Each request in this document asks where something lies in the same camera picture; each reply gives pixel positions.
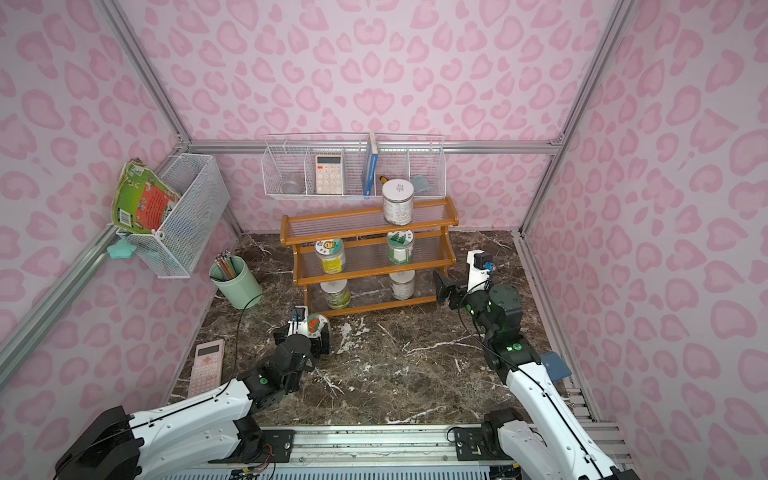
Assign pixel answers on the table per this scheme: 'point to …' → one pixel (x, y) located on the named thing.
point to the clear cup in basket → (291, 187)
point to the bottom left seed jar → (338, 294)
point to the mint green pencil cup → (237, 286)
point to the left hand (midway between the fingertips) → (311, 320)
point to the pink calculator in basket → (328, 175)
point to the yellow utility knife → (383, 179)
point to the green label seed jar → (400, 245)
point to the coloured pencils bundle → (225, 266)
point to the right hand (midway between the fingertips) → (449, 267)
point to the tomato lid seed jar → (315, 323)
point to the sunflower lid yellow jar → (331, 253)
